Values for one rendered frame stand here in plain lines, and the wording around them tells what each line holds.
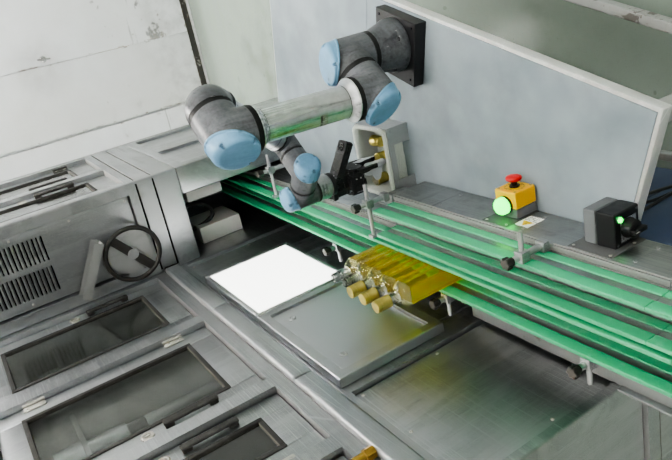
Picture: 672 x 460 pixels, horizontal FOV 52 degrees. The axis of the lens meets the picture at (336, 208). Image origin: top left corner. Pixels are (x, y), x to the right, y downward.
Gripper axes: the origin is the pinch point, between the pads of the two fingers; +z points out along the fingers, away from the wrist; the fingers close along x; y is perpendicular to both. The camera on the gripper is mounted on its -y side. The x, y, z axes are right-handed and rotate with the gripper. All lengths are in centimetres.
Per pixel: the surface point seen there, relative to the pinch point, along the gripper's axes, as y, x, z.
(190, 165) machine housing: 3, -72, -37
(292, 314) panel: 35, 5, -43
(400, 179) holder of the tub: 5.3, 9.6, -0.1
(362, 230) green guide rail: 18.1, 5.6, -14.3
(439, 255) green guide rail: 15.1, 42.6, -14.6
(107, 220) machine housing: 13, -73, -72
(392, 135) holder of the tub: -8.8, 9.3, -0.3
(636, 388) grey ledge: 34, 95, -8
